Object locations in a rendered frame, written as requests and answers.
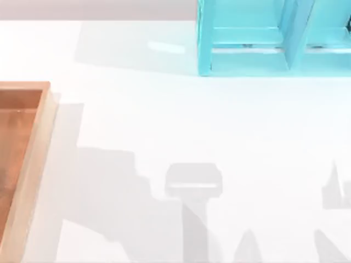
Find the light blue rack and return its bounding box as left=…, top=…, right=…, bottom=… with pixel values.
left=196, top=0, right=351, bottom=78

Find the shallow salmon-coloured box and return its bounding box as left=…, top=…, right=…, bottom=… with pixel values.
left=0, top=81, right=59, bottom=263

